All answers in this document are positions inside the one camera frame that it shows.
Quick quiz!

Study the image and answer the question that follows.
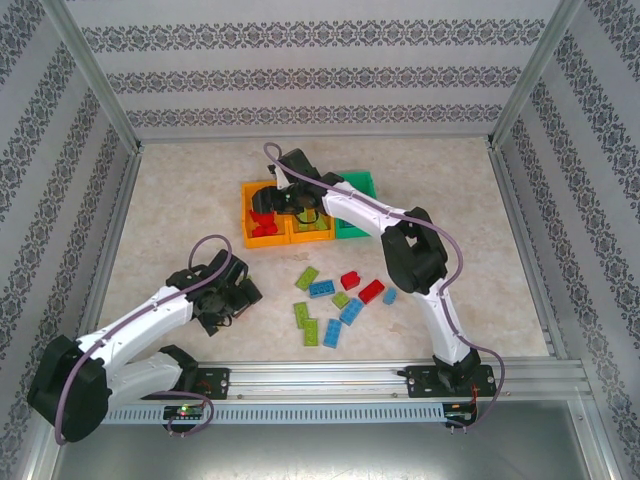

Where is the orange plastic bin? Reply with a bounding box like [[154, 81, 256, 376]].
[[287, 199, 337, 245], [240, 180, 292, 250]]

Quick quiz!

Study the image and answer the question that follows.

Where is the green plastic bin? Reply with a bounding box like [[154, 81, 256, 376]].
[[332, 170, 378, 241]]

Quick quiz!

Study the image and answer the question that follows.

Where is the aluminium frame back rail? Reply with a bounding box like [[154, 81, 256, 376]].
[[133, 129, 495, 145]]

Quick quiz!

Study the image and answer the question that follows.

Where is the black left mount plate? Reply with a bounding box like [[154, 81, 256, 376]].
[[196, 367, 232, 400]]

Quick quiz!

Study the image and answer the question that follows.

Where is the black mount plate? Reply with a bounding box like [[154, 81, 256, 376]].
[[403, 364, 495, 400], [196, 367, 232, 400]]

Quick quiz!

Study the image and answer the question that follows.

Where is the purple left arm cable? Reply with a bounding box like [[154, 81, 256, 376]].
[[53, 234, 215, 446]]

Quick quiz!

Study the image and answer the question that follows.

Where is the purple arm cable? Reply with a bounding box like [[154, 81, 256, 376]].
[[263, 142, 507, 431], [53, 234, 215, 446]]

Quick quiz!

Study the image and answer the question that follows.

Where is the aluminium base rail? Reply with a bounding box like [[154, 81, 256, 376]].
[[199, 360, 587, 399]]

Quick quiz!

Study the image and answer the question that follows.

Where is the white slotted cable duct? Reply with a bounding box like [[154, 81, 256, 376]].
[[106, 401, 447, 425]]

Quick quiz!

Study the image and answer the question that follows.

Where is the aluminium frame side rail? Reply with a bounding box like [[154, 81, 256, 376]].
[[27, 144, 145, 480], [487, 141, 624, 480]]

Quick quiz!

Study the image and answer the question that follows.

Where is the black right mount plate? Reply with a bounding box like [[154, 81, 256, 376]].
[[403, 364, 495, 400]]

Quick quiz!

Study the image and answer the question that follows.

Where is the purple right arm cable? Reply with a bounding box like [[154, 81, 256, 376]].
[[263, 142, 507, 431]]

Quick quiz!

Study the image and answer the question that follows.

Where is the aluminium frame post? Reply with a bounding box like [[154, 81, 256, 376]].
[[485, 0, 585, 147], [40, 0, 144, 151]]

